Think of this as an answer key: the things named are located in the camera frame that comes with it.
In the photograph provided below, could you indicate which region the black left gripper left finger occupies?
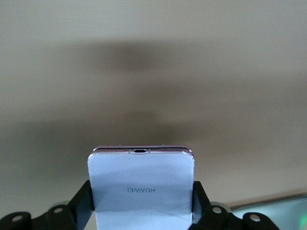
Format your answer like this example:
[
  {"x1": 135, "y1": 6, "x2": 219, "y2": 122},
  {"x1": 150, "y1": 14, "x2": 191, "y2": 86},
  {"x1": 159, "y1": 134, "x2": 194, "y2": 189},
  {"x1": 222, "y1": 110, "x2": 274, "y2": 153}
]
[{"x1": 0, "y1": 181, "x2": 98, "y2": 230}]

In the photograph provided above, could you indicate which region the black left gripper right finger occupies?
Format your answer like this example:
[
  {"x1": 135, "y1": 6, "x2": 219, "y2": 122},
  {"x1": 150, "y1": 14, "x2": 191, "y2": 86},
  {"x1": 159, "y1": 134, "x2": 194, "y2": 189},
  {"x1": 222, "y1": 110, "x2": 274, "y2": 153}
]
[{"x1": 190, "y1": 181, "x2": 283, "y2": 230}]

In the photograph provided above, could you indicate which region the white flip phone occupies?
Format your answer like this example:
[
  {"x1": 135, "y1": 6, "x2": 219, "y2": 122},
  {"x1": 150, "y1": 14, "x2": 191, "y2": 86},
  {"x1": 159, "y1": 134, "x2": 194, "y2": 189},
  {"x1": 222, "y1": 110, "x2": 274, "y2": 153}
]
[{"x1": 86, "y1": 144, "x2": 195, "y2": 230}]

